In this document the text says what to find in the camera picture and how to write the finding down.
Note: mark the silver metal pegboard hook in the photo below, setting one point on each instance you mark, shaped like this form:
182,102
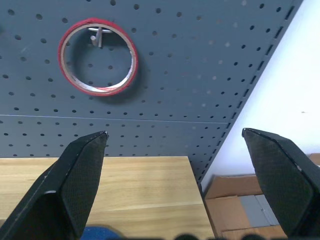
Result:
99,37

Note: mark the dark grey pegboard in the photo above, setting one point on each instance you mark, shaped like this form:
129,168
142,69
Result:
175,82

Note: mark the brown cardboard box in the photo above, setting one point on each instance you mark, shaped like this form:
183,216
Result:
230,210

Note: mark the red tape roll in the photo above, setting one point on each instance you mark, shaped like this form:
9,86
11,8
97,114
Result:
65,65

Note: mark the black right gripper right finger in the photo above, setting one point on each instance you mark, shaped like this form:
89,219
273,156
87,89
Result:
280,180

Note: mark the blue object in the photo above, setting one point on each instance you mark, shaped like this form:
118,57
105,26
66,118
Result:
100,233

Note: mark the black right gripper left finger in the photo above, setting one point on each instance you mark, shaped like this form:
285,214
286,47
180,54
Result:
75,185

